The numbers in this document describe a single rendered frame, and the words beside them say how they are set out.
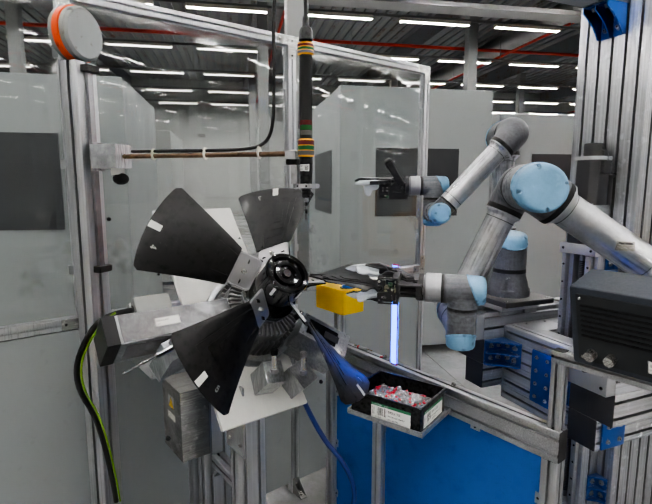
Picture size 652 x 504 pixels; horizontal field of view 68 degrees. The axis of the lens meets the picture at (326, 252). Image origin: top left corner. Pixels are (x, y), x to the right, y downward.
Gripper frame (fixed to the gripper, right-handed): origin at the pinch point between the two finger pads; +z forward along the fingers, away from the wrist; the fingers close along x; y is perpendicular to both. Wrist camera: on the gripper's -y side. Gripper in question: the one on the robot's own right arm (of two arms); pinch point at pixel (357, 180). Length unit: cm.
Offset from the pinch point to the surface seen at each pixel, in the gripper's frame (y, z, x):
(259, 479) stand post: 77, 29, -74
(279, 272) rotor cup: 13, 20, -76
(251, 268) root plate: 13, 28, -74
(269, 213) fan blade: 2, 26, -54
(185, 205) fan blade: -4, 43, -75
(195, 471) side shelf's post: 100, 59, -45
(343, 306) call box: 40, 5, -32
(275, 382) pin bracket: 41, 22, -81
